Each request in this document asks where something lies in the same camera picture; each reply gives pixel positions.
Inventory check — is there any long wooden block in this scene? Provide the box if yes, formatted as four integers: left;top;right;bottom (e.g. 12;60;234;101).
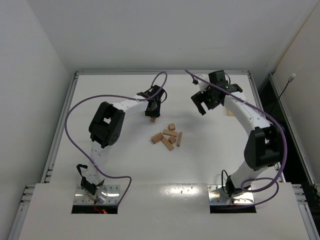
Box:
150;117;157;123

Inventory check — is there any amber transparent plastic bin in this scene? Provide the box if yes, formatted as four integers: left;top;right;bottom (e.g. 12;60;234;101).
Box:
227;109;234;116

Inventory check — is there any wooden block cube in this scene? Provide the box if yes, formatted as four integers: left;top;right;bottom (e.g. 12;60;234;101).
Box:
168;123;176;131

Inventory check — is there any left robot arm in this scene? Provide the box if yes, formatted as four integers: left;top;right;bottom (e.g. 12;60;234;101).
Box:
77;85;168;198

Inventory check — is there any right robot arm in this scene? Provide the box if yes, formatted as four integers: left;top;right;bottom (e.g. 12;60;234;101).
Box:
190;70;288;197

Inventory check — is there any wide wooden block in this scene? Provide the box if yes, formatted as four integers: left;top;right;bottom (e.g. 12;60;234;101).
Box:
151;132;164;144

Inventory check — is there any flat wooden block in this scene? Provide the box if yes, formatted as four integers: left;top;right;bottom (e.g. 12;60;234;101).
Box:
162;129;178;137

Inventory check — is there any thin wooden plank block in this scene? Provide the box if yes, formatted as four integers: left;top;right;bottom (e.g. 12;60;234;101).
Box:
176;132;183;147

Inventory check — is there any small wooden cube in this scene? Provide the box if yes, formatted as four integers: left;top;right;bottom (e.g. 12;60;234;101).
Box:
168;136;177;145

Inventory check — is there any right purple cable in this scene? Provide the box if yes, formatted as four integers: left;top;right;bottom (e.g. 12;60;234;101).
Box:
184;69;288;208

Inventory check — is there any purple cable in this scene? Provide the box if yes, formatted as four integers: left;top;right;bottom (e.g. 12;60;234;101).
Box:
184;69;288;208
64;71;168;203

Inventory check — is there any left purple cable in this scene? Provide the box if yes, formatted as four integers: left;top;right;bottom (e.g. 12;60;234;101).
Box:
64;71;168;203

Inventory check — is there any black wall cable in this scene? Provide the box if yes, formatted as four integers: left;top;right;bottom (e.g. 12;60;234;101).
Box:
267;72;297;118

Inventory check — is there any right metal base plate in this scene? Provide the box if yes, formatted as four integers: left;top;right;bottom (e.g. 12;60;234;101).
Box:
207;184;255;205

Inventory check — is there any metal base plate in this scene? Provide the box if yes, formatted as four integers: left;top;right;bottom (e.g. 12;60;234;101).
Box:
207;184;255;205
73;184;120;206

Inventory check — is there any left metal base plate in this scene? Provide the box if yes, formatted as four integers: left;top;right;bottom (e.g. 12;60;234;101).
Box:
73;184;120;206

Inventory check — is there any aluminium table frame rail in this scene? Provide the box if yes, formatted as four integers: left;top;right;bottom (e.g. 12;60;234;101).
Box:
19;72;310;240

